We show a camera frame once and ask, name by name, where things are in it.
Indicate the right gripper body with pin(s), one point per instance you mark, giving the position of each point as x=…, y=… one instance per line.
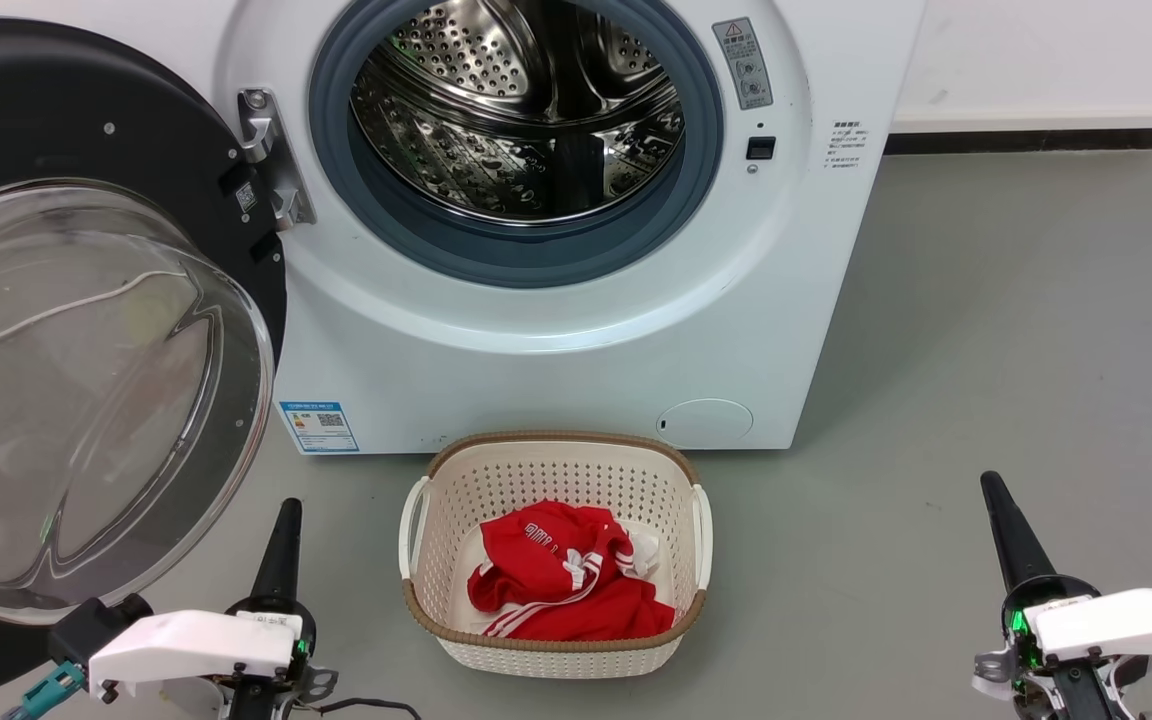
x=1021, y=680

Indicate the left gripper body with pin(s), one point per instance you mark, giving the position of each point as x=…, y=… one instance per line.
x=306, y=640

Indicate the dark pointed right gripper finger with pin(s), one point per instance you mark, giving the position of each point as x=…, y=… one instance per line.
x=1031, y=550
x=1009, y=550

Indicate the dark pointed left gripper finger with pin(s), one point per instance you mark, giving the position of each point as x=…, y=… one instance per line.
x=296, y=565
x=274, y=565

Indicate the black round glass washer door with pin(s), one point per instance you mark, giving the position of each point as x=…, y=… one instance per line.
x=56, y=130

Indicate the white front-load washing machine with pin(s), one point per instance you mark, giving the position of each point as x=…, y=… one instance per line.
x=556, y=340

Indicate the silver door hinge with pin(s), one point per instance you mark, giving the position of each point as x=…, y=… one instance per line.
x=271, y=150

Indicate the black door latch slot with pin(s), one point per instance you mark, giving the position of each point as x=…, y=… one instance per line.
x=760, y=148

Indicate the blue energy label sticker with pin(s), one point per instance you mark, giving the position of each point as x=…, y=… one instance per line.
x=320, y=428

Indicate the red garment with white stripes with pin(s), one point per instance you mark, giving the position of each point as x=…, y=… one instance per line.
x=536, y=550

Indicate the cream plastic laundry basket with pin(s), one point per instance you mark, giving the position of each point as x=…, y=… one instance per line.
x=556, y=470

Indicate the round white filter cover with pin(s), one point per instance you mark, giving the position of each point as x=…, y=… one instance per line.
x=706, y=422

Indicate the black baseboard strip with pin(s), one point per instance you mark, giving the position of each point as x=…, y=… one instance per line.
x=1026, y=140

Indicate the small printed text sticker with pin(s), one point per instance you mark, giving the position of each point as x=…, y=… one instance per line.
x=846, y=145

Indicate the steel perforated washer drum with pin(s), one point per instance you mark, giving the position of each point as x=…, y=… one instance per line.
x=496, y=110

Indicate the grey warning sticker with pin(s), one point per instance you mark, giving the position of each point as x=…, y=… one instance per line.
x=744, y=62

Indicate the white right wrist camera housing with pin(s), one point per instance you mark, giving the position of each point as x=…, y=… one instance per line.
x=1126, y=620

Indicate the black left camera plug block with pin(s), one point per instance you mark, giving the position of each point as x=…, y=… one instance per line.
x=96, y=630

